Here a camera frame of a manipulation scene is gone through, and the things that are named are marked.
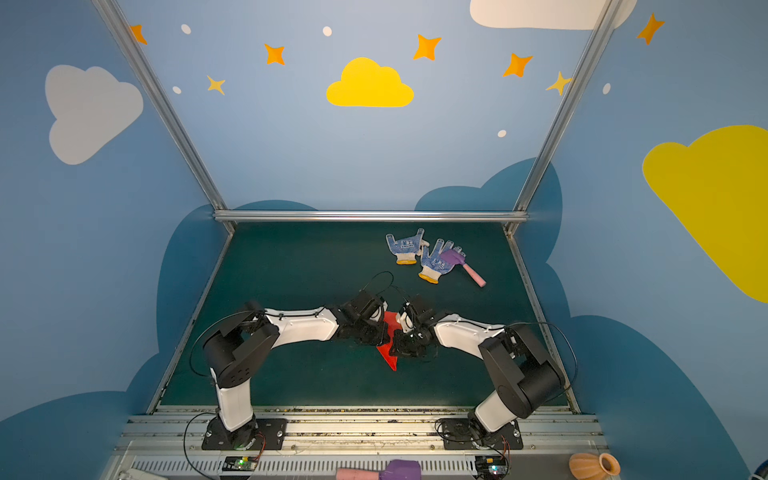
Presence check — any pink purple brush front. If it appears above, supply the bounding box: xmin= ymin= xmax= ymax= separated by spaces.
xmin=335 ymin=459 xmax=422 ymax=480

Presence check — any rear aluminium frame bar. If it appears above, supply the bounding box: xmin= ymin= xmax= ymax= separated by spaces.
xmin=214 ymin=210 xmax=528 ymax=223

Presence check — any red square paper sheet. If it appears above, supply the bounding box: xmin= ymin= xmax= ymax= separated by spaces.
xmin=377 ymin=311 xmax=402 ymax=371

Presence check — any front aluminium rail base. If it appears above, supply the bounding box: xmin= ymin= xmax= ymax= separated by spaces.
xmin=101 ymin=406 xmax=609 ymax=479

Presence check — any green circuit board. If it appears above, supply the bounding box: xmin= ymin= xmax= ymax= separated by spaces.
xmin=222 ymin=456 xmax=260 ymax=472
xmin=474 ymin=456 xmax=509 ymax=480

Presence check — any right blue dotted work glove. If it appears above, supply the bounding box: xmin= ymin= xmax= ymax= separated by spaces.
xmin=418 ymin=238 xmax=465 ymax=284

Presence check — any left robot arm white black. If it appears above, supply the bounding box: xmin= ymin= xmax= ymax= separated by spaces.
xmin=202 ymin=290 xmax=389 ymax=433

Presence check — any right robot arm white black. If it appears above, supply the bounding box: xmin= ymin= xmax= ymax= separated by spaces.
xmin=391 ymin=297 xmax=567 ymax=435

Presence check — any left aluminium frame post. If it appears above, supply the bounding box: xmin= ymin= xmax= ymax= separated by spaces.
xmin=92 ymin=0 xmax=228 ymax=213

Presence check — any purple pink brush on table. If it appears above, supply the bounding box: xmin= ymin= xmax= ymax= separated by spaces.
xmin=440 ymin=249 xmax=487 ymax=288

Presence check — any aluminium frame post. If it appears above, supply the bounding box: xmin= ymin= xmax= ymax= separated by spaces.
xmin=504 ymin=0 xmax=624 ymax=240
xmin=92 ymin=0 xmax=228 ymax=213

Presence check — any right aluminium frame post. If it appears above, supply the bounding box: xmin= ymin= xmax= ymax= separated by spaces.
xmin=504 ymin=0 xmax=624 ymax=240

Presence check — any left green circuit board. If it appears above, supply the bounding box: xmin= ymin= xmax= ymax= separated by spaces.
xmin=222 ymin=456 xmax=260 ymax=472

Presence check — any terracotta ribbed vase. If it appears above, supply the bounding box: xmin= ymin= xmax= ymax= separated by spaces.
xmin=568 ymin=453 xmax=621 ymax=480

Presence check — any blue dotted work glove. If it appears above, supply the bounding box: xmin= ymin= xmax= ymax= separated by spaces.
xmin=418 ymin=238 xmax=465 ymax=284
xmin=385 ymin=228 xmax=429 ymax=265

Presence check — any left blue dotted work glove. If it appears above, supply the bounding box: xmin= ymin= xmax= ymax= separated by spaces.
xmin=385 ymin=228 xmax=429 ymax=265

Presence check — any right green circuit board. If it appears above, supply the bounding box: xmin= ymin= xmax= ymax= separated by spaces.
xmin=474 ymin=456 xmax=509 ymax=480

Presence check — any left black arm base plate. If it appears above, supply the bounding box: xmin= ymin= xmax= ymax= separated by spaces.
xmin=201 ymin=416 xmax=287 ymax=451

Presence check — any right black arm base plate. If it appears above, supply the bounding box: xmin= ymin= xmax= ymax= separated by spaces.
xmin=434 ymin=418 xmax=523 ymax=451

